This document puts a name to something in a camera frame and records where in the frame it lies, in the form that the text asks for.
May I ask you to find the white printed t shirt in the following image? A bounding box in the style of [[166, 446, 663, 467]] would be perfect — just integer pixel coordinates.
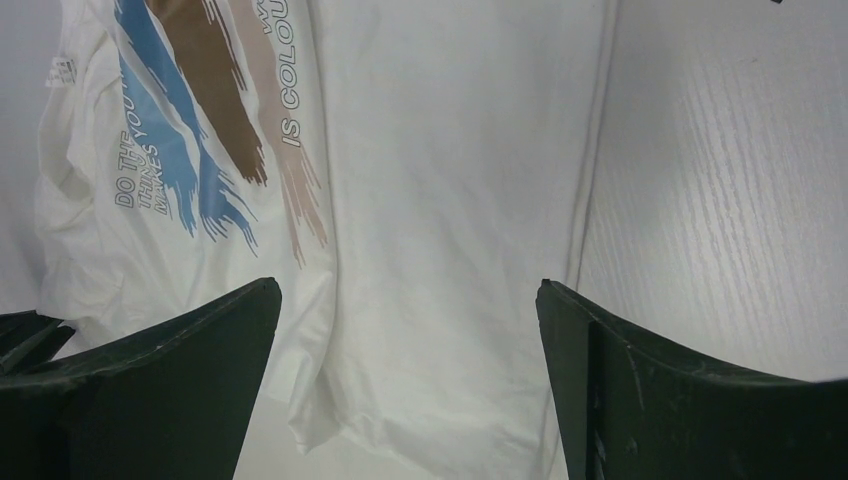
[[36, 1, 617, 479]]

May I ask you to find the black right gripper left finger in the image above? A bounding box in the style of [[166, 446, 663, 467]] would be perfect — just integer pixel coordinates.
[[1, 278, 282, 479]]

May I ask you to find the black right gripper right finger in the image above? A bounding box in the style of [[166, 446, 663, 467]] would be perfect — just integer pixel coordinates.
[[536, 280, 847, 479]]

